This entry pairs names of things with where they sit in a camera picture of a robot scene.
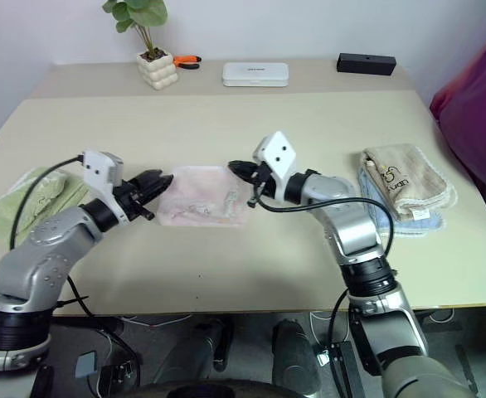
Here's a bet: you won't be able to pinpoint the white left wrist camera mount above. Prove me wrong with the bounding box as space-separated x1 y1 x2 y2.
80 150 127 220

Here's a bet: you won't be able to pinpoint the green leafy plant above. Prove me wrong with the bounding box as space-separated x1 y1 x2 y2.
101 0 169 58

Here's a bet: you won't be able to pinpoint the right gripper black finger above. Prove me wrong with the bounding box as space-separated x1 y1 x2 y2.
229 159 261 175
227 163 256 186

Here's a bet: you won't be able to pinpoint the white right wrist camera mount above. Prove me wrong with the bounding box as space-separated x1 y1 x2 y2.
252 130 299 202

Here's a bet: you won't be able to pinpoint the pale pink towel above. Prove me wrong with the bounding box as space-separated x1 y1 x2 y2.
156 164 251 228

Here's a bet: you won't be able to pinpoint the beige folded towel with print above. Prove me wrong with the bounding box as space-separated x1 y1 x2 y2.
358 143 459 222

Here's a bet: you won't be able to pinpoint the orange and black pliers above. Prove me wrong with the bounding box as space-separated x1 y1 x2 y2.
172 54 203 71

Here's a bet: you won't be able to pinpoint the black flat bar with cable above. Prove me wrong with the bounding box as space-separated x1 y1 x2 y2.
326 341 363 398

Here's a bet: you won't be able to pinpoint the white bubbled ceramic plant pot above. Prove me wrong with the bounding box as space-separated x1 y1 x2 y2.
137 48 180 91

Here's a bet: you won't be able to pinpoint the small grey blue box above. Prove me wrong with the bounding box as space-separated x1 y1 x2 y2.
75 351 100 379

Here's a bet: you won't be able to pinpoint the dark rounded robot leg shape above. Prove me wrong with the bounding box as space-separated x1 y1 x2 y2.
270 318 323 397
153 318 236 398

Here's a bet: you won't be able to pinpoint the light blue folded towel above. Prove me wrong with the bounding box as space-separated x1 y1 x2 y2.
356 165 448 238

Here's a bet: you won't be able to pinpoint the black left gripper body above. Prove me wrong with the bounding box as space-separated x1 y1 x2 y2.
112 178 156 222

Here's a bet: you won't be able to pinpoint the magenta purple cloth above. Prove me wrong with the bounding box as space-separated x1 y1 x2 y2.
428 27 486 242

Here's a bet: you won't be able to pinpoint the flat white plastic box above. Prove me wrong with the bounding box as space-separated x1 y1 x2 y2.
221 61 291 89

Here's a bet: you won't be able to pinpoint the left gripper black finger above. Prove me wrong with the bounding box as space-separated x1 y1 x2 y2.
134 168 163 188
140 174 175 205

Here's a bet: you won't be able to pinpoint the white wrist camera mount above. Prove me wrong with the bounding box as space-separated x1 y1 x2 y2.
252 130 299 202
80 150 127 220

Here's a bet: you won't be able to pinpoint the light green towel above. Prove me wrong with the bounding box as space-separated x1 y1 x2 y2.
0 166 91 243

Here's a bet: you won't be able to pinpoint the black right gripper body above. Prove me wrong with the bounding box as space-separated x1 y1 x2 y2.
245 162 278 209

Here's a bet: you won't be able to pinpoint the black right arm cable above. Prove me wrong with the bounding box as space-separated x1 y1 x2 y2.
246 193 395 266

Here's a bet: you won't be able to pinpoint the long black rectangular box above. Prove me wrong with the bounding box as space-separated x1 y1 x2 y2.
336 52 397 76

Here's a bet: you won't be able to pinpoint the dark rounded robot waist shape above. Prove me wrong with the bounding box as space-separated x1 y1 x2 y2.
131 376 298 398

